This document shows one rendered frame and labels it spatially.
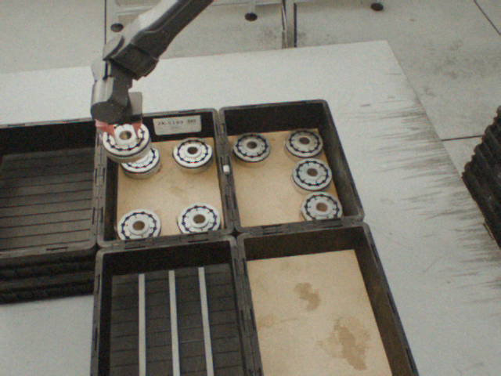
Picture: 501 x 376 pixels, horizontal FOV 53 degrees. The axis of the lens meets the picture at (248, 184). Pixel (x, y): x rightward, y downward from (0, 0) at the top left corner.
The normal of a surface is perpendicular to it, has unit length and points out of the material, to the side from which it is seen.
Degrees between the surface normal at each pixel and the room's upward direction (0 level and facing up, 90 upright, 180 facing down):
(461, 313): 0
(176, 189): 0
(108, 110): 93
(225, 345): 0
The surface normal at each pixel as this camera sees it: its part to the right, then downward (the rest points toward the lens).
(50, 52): 0.02, -0.61
